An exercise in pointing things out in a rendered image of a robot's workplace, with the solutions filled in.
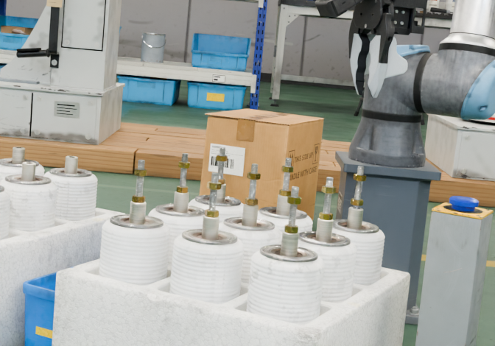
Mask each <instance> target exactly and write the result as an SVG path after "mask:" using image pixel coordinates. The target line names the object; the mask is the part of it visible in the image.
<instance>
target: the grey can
mask: <svg viewBox="0 0 495 346"><path fill-rule="evenodd" d="M142 34H143V35H142V36H141V38H142V45H141V60H140V61H141V62H145V63H163V61H164V45H165V44H164V42H165V43H166V41H165V40H166V38H165V35H166V34H161V33H152V32H142Z"/></svg>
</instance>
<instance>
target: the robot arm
mask: <svg viewBox="0 0 495 346"><path fill-rule="evenodd" d="M315 5H316V7H317V10H318V12H319V14H320V17H330V18H336V17H338V16H340V15H342V14H344V13H345V12H347V10H348V9H350V8H352V7H353V6H355V8H354V12H353V18H352V21H351V25H350V29H349V36H348V47H349V58H350V61H351V73H352V76H353V80H354V85H355V88H356V91H357V94H358V95H362V92H363V87H364V75H366V78H365V91H364V98H363V105H362V118H361V122H360V123H359V126H358V128H357V131H356V133H355V135H354V138H353V140H352V142H351V145H350V147H349V151H348V158H350V159H352V160H355V161H359V162H362V163H369V164H373V165H379V166H392V167H401V168H419V167H423V166H425V160H426V153H425V149H424V142H423V138H422V134H421V114H422V113H428V114H434V115H439V116H450V117H455V118H462V119H464V120H469V119H475V120H486V119H489V118H490V117H492V115H493V114H495V0H455V4H454V12H453V16H452V25H451V29H450V33H449V36H448V37H447V38H445V39H444V40H442V41H441V42H440V45H439V50H438V53H437V54H436V53H430V49H429V46H428V45H396V39H395V38H394V34H397V35H409V34H410V33H415V34H424V25H425V18H426V6H427V0H317V1H316V2H315ZM416 8H422V9H424V10H423V17H422V23H421V27H418V21H415V11H416ZM370 31H371V34H368V33H369V32H370Z"/></svg>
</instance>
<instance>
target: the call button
mask: <svg viewBox="0 0 495 346"><path fill-rule="evenodd" d="M449 203H450V204H452V208H453V209H455V210H459V211H475V208H476V207H478V206H479V201H478V200H476V199H474V198H470V197H461V196H453V197H450V198H449Z"/></svg>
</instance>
